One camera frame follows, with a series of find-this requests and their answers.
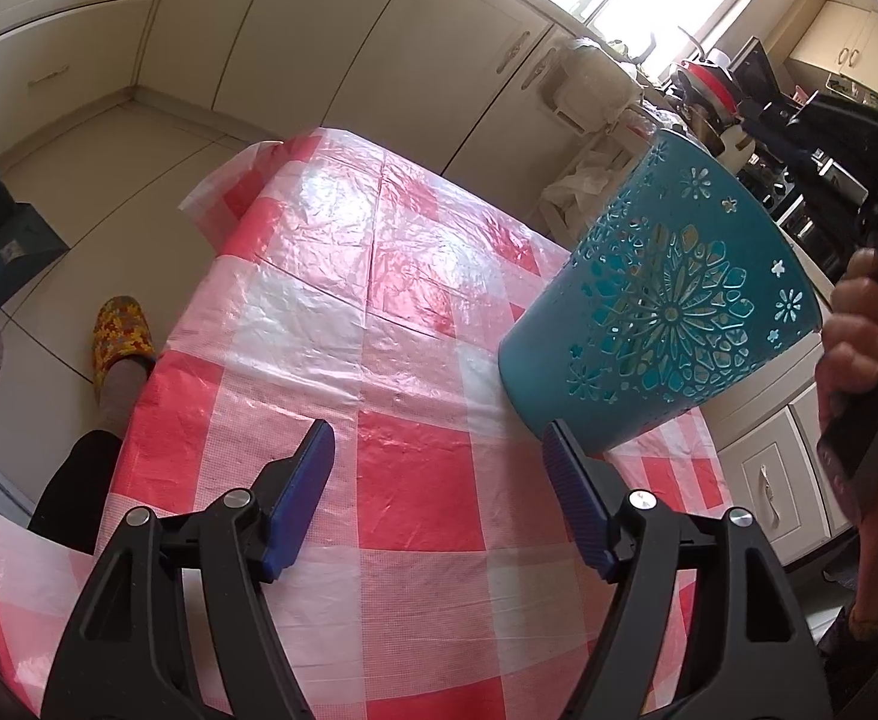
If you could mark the white plastic bag bundle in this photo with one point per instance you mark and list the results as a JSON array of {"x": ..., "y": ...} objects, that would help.
[{"x": 589, "y": 82}]

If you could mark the crumpled white plastic bag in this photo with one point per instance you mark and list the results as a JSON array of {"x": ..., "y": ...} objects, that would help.
[{"x": 581, "y": 180}]

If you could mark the yellow red patterned slipper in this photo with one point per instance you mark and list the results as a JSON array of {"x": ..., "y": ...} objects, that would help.
[{"x": 120, "y": 337}]

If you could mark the cream wall cabinet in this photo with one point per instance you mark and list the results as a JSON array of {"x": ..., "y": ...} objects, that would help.
[{"x": 851, "y": 45}]

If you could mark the teal perforated plastic basket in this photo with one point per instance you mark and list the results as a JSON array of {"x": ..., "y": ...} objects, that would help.
[{"x": 634, "y": 330}]

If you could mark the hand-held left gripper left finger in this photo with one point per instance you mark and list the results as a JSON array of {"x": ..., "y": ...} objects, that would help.
[{"x": 300, "y": 495}]

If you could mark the person's right forearm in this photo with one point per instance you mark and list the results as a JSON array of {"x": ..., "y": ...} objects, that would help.
[{"x": 870, "y": 577}]

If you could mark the person's leg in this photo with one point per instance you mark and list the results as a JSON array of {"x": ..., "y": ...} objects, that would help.
[{"x": 72, "y": 487}]

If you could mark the red white checkered tablecloth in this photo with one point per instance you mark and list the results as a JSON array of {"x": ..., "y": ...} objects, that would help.
[{"x": 409, "y": 465}]

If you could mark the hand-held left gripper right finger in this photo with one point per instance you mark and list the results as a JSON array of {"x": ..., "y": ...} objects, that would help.
[{"x": 578, "y": 502}]

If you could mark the black stove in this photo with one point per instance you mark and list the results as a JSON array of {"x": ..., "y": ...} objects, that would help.
[{"x": 806, "y": 217}]

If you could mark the red black kitchen appliance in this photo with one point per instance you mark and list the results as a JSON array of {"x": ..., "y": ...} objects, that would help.
[{"x": 709, "y": 82}]

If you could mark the cream kitchen cabinet run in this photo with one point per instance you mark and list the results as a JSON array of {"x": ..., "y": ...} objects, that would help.
[{"x": 296, "y": 30}]

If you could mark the dark blue storage box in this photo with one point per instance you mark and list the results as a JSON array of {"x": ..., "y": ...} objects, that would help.
[{"x": 19, "y": 232}]

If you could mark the cream drawer cabinet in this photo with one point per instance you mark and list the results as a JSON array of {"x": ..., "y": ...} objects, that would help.
[{"x": 784, "y": 480}]

